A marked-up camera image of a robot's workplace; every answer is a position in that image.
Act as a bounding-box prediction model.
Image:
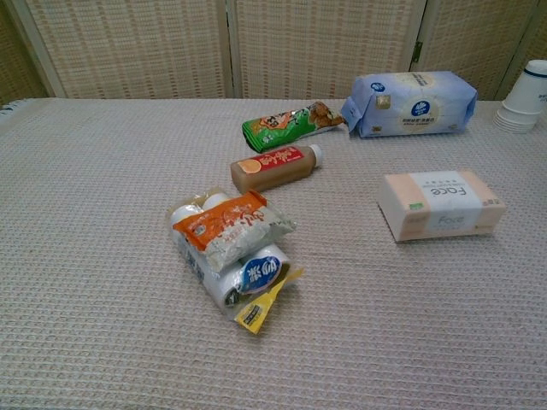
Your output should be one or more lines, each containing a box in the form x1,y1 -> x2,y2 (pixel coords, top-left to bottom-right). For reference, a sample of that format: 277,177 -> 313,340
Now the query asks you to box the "peach facial tissue pack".
376,169 -> 507,243

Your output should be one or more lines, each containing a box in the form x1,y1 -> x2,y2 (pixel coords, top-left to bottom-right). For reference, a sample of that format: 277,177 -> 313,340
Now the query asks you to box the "brown drink bottle red label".
230,143 -> 323,193

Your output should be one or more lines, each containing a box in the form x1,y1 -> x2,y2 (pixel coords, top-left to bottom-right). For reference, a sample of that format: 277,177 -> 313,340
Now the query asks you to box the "stack of white paper cups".
492,59 -> 547,134

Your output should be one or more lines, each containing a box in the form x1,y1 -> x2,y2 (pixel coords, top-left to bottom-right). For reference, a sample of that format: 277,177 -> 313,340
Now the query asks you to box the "blue tissue pack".
340,70 -> 479,138

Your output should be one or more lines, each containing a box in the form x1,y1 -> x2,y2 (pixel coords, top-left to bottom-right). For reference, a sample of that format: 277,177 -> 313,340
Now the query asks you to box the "woven folding screen panel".
495,0 -> 547,100
226,0 -> 428,100
409,0 -> 542,102
0,0 -> 48,106
6,0 -> 235,100

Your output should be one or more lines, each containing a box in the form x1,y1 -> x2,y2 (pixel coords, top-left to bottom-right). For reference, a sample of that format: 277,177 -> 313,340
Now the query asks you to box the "green snack bag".
241,100 -> 346,154

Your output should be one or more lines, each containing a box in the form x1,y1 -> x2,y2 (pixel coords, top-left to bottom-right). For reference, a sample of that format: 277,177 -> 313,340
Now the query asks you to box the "beige woven tablecloth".
0,97 -> 547,410

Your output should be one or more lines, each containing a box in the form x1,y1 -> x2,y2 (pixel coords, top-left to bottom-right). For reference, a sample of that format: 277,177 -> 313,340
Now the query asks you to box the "orange and white snack bag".
173,190 -> 297,272

